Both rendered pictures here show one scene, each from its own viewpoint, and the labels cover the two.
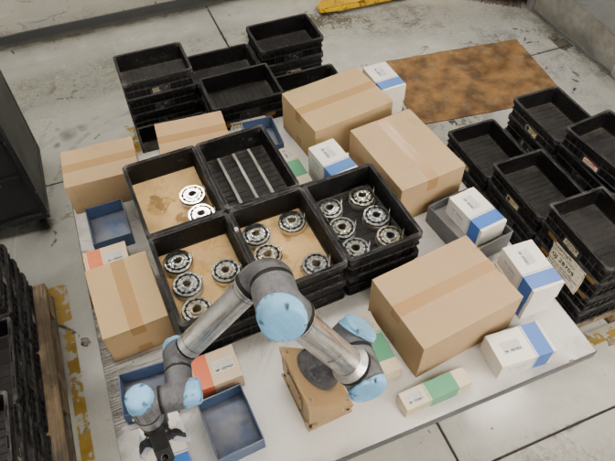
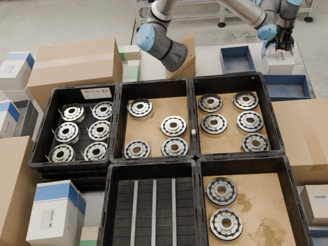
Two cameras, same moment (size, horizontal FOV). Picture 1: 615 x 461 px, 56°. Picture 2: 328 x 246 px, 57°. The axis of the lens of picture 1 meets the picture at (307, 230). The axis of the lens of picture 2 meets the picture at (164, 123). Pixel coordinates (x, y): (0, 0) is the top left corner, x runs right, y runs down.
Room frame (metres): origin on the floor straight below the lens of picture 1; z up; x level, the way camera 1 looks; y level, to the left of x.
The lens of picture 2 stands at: (1.91, 0.50, 1.81)
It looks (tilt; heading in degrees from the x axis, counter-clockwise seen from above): 51 degrees down; 211
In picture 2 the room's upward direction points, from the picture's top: 10 degrees counter-clockwise
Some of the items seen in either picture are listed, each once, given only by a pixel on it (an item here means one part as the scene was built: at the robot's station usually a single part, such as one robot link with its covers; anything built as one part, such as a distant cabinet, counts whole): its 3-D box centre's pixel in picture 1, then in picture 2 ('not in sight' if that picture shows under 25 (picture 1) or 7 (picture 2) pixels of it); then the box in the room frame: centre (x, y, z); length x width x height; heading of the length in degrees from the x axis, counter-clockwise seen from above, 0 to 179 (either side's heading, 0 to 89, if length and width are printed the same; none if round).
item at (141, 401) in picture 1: (143, 403); (290, 4); (0.62, 0.44, 1.06); 0.09 x 0.08 x 0.11; 104
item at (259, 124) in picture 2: (187, 284); (250, 121); (1.14, 0.42, 0.86); 0.10 x 0.10 x 0.01
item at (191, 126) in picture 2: (285, 238); (153, 117); (1.29, 0.08, 0.92); 0.40 x 0.30 x 0.02; 24
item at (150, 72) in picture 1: (160, 94); not in sight; (2.85, 0.87, 0.37); 0.40 x 0.30 x 0.45; 111
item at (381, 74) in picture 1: (383, 83); not in sight; (2.28, -0.37, 0.83); 0.20 x 0.12 x 0.09; 24
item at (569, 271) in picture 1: (564, 266); not in sight; (1.50, -1.14, 0.41); 0.31 x 0.02 x 0.16; 21
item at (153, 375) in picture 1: (154, 390); (284, 90); (0.81, 0.51, 0.74); 0.20 x 0.15 x 0.07; 107
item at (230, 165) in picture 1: (247, 175); (152, 225); (1.65, 0.24, 0.87); 0.40 x 0.30 x 0.11; 24
